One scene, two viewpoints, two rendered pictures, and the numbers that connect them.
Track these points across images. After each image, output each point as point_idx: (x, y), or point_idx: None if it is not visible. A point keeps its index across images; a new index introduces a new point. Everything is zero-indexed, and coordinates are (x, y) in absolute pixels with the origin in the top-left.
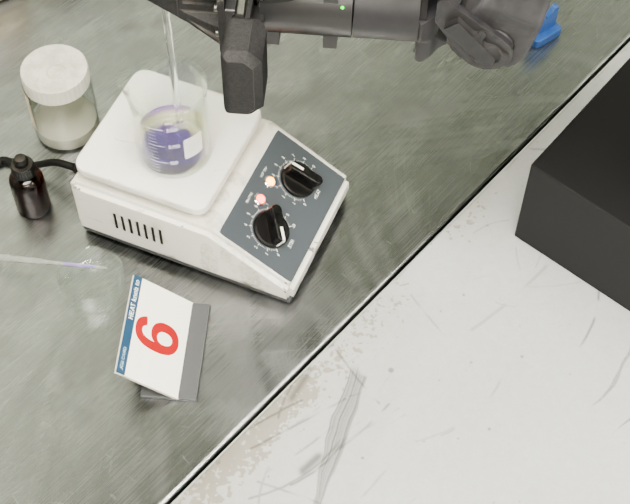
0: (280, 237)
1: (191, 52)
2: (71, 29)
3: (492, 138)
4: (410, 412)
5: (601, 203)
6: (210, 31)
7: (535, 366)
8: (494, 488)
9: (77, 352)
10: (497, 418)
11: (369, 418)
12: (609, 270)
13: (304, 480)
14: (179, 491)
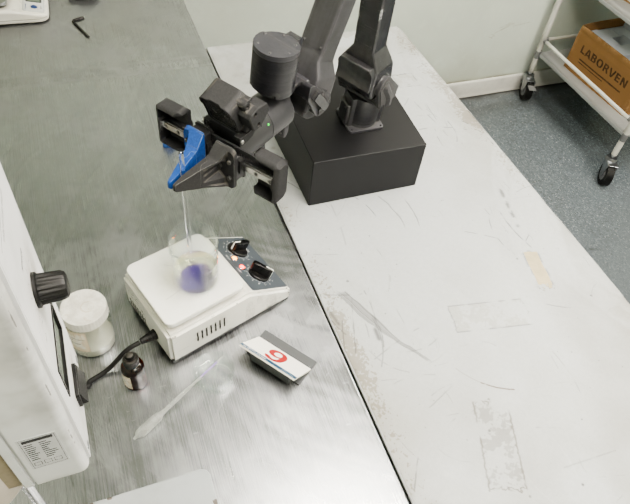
0: (271, 270)
1: (95, 261)
2: None
3: (252, 185)
4: (373, 285)
5: (348, 154)
6: (219, 183)
7: (376, 234)
8: (424, 277)
9: (251, 402)
10: (393, 259)
11: (367, 301)
12: (358, 182)
13: (384, 340)
14: (360, 394)
